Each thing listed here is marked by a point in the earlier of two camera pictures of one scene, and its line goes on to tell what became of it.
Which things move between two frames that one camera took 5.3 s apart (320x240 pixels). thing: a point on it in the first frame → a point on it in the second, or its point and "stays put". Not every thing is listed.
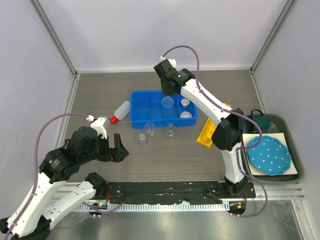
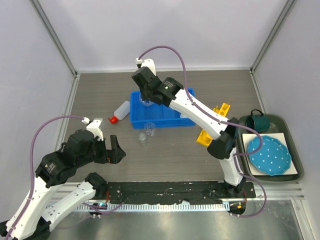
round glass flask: x=170 y=131 → x=146 y=102
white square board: x=279 y=136 stays put
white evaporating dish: x=186 y=114 stays put
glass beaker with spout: x=149 y=128 stays put
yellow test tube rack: x=205 y=138 stays put
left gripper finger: x=117 y=141 → x=114 y=143
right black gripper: x=165 y=91 → x=143 y=95
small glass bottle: x=142 y=137 stays put
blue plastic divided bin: x=152 y=106 stays put
